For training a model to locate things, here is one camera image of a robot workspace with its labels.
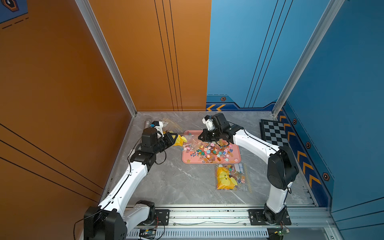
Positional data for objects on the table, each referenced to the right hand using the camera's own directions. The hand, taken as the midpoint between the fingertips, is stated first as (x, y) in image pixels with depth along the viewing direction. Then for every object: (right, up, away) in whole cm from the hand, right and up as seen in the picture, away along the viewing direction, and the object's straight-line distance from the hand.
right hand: (199, 137), depth 86 cm
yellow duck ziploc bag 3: (+19, -23, -2) cm, 30 cm away
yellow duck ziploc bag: (-21, +6, +23) cm, 32 cm away
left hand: (-11, +3, -7) cm, 14 cm away
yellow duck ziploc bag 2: (-11, -1, -7) cm, 13 cm away
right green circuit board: (+38, -44, -16) cm, 60 cm away
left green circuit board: (-25, -46, -14) cm, 54 cm away
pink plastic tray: (-2, -10, +9) cm, 13 cm away
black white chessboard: (+52, +2, +17) cm, 55 cm away
